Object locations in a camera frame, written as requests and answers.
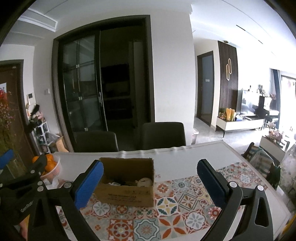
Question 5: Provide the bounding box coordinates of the beige round plug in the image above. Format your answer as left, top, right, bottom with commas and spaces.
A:
137, 178, 153, 187

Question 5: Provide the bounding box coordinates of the white shoe rack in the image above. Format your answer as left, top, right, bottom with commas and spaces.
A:
34, 121, 51, 154

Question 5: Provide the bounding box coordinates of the dark dining chair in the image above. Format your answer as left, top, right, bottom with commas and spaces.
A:
141, 122, 186, 150
75, 131, 119, 153

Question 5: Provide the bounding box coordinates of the white TV cabinet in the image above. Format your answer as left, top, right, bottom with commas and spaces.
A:
216, 117, 264, 135

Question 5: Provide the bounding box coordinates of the dark dining chair right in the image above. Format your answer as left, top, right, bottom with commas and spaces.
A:
141, 122, 186, 150

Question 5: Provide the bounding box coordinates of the dark dining chair left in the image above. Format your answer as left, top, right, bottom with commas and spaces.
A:
75, 131, 119, 153

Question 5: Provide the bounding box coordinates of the dark wall panel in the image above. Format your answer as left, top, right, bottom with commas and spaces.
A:
218, 41, 238, 110

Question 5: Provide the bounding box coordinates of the white fruit basket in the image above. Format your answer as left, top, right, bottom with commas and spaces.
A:
41, 154, 62, 183

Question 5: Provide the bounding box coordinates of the black glass sliding door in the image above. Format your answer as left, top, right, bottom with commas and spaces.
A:
52, 15, 154, 152

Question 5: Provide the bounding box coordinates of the patterned table mat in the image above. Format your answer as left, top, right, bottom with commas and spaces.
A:
55, 161, 270, 241

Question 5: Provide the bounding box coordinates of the orange fruit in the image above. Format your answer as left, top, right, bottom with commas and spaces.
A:
32, 156, 39, 163
45, 161, 57, 173

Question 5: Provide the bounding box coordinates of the brown cardboard box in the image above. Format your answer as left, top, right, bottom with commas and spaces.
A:
94, 158, 154, 207

